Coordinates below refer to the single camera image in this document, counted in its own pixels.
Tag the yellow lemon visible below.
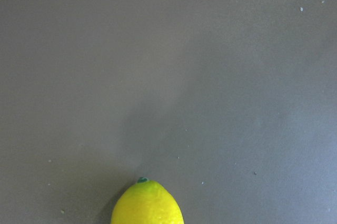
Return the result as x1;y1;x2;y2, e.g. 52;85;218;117
111;177;184;223

